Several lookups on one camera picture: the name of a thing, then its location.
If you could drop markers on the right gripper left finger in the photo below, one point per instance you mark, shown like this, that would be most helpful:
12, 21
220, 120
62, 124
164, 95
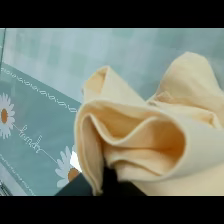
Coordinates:
76, 187

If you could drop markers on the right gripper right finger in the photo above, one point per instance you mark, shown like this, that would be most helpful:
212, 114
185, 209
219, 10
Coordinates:
116, 185

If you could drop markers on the cream shirt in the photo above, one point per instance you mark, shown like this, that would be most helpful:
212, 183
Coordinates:
160, 133

